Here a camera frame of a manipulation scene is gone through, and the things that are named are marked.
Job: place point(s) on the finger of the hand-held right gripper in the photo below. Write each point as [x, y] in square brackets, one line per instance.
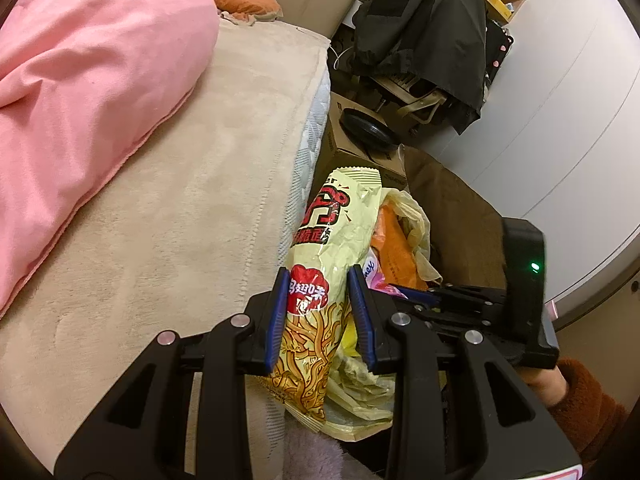
[417, 296]
[465, 291]

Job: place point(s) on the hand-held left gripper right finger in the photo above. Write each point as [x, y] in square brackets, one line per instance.
[360, 320]

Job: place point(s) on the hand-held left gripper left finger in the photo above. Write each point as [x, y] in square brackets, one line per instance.
[277, 320]

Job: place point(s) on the pink white tissue packet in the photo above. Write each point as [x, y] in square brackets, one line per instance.
[375, 270]

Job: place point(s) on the yellow plastic bin liner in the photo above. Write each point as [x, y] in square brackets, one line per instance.
[417, 225]

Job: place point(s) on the yellow noodle snack packet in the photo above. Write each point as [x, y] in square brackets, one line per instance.
[330, 230]

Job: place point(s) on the black waste bin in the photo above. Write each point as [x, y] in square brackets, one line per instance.
[365, 460]

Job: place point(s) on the orange snack packet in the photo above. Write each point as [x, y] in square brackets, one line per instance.
[395, 255]

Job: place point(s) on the bed with beige blanket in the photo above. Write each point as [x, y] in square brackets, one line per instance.
[175, 235]

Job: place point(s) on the cardboard box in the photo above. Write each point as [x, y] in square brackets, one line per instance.
[350, 160]

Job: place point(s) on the black round disc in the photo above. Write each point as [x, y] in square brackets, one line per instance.
[367, 127]

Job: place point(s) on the white quilted mattress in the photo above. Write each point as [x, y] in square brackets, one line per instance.
[312, 135]

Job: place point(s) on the beige chair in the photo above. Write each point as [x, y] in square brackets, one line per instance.
[420, 105]

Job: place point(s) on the black bag with pink hearts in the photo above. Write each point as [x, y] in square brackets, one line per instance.
[497, 45]

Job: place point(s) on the black jacket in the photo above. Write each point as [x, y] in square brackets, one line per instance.
[425, 35]

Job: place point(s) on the pink floral duvet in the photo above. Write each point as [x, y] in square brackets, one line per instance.
[100, 85]

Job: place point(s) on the orange frilled pillow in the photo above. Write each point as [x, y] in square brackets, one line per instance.
[245, 0]

